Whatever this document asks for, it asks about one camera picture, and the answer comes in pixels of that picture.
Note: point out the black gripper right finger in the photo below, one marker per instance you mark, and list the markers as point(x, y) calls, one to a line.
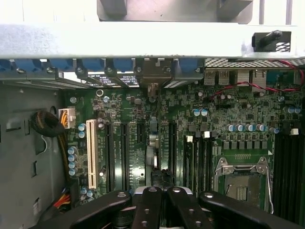
point(186, 210)

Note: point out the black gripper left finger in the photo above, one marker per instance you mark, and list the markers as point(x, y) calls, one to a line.
point(147, 210)

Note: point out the black RAM slot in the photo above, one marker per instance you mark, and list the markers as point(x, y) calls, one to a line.
point(295, 167)
point(287, 167)
point(278, 167)
point(206, 162)
point(190, 167)
point(303, 167)
point(198, 164)

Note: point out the CPU socket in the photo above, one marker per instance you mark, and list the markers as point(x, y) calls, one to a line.
point(243, 190)

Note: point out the metal socket cover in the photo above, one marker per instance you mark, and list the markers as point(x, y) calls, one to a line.
point(238, 169)

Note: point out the short black expansion slot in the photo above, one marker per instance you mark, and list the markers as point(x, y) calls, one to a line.
point(140, 133)

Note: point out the white expansion slot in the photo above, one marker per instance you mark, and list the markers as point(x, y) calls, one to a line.
point(91, 155)

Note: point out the socket locking lever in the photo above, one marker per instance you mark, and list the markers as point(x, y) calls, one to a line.
point(268, 186)

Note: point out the green motherboard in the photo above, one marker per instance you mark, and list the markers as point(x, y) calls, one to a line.
point(133, 107)

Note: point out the white power connector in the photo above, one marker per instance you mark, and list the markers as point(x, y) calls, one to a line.
point(71, 112)

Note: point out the metal rear port block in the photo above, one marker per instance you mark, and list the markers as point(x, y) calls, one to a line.
point(259, 81)
point(224, 77)
point(210, 77)

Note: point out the blue card retainer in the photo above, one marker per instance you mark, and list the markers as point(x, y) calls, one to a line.
point(94, 64)

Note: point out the open black PC case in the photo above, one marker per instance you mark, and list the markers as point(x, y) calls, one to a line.
point(119, 40)

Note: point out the black chassis latch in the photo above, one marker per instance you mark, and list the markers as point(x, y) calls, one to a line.
point(269, 39)

